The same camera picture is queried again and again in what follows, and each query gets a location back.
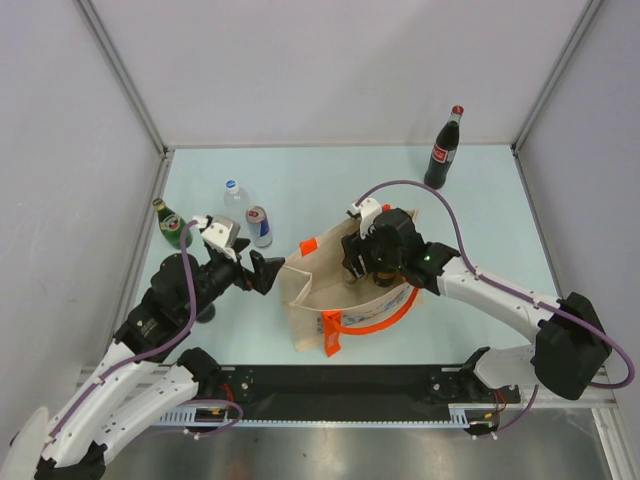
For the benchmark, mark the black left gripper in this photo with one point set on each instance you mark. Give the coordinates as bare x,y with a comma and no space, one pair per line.
264,274

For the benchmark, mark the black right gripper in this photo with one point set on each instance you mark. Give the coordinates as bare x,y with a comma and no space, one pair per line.
354,246

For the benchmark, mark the black gold drink can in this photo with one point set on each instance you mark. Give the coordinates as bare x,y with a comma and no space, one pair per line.
385,279

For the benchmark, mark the clear glass bottle green cap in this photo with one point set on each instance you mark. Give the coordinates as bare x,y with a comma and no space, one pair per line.
349,279

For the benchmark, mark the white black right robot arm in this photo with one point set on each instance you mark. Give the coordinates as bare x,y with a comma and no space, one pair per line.
566,346

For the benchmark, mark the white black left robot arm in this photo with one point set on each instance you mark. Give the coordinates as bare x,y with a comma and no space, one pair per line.
87,433

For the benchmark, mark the beige canvas tote bag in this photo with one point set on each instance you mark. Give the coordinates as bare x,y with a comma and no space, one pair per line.
312,284

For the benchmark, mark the blue white drink can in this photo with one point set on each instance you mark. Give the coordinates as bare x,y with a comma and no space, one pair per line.
259,227

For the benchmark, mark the clear plastic water bottle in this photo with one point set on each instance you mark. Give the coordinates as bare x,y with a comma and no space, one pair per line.
237,201

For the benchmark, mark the glass cola bottle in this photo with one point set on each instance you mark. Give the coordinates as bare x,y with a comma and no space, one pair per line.
444,150

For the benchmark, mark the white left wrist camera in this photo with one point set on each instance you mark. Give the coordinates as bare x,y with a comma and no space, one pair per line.
219,233

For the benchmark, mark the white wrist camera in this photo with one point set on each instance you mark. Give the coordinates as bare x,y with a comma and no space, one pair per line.
366,211
219,233

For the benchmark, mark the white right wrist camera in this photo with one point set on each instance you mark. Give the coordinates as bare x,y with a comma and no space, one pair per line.
366,211

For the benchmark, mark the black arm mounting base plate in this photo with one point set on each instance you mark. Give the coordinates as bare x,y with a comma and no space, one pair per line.
434,383

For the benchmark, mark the aluminium frame rail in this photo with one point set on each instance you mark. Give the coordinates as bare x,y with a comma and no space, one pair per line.
344,409

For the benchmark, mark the left aluminium corner post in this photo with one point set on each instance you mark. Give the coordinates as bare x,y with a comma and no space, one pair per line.
111,55

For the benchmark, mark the aluminium corner post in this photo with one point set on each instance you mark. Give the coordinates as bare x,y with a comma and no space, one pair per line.
567,54
111,55

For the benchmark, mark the right aluminium corner post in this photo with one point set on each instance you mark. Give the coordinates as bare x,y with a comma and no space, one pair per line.
567,54

